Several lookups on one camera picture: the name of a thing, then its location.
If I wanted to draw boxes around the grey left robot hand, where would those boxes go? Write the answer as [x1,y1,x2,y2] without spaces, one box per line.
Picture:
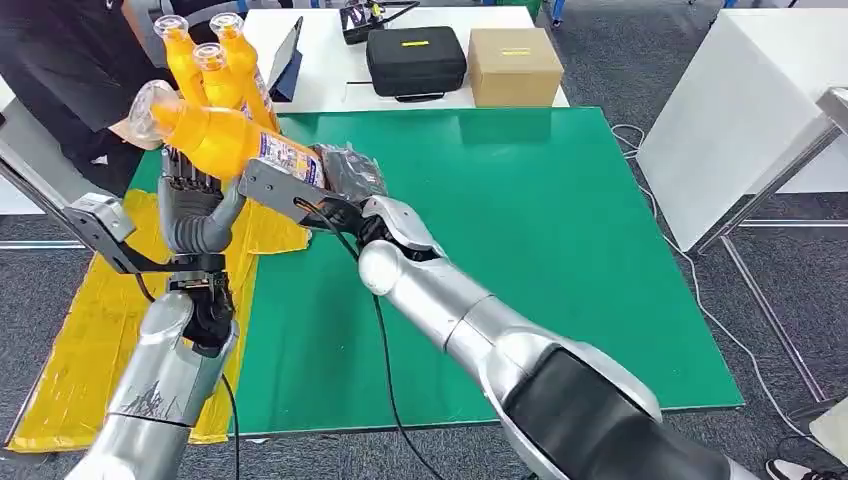
[157,146,248,256]

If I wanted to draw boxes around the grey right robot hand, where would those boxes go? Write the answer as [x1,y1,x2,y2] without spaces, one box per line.
[311,142,390,204]

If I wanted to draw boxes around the orange drink bottle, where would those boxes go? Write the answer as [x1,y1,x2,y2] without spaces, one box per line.
[209,11,281,134]
[127,79,327,190]
[193,42,253,121]
[153,14,210,107]

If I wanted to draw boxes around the tablet in dark stand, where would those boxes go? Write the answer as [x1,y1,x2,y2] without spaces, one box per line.
[268,16,305,104]

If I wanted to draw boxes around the black carrying case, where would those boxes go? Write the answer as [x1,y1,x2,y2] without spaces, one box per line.
[365,26,468,104]

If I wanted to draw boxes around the black handheld controller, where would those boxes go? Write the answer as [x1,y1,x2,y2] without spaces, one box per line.
[339,0,422,46]

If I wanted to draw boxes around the yellow plastic sheet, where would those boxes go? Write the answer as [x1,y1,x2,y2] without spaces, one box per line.
[5,188,313,455]

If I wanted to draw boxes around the green table mat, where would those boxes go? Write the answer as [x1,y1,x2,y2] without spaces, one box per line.
[125,107,745,439]

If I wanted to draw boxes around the brown cardboard box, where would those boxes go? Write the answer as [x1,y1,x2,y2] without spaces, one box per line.
[467,27,566,109]

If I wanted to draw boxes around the person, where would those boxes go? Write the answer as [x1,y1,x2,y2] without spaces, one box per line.
[0,0,180,200]
[168,0,250,48]

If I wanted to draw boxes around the green crate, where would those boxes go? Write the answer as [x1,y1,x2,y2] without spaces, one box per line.
[493,0,546,21]

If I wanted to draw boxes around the person's shoe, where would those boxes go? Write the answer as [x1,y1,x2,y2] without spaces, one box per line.
[765,458,823,480]

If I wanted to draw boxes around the white board corner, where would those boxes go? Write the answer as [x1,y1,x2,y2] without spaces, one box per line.
[808,397,848,465]

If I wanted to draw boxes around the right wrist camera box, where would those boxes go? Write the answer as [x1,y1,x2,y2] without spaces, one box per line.
[238,158,362,230]

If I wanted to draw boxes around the grey table with steel frame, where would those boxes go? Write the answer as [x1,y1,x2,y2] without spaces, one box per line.
[0,72,101,253]

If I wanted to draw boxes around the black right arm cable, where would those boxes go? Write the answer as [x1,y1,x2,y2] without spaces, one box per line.
[294,198,445,480]

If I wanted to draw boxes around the white floor cable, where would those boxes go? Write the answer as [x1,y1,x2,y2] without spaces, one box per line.
[612,124,823,452]

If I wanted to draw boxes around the white table with steel frame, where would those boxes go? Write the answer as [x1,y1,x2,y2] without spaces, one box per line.
[637,7,848,405]

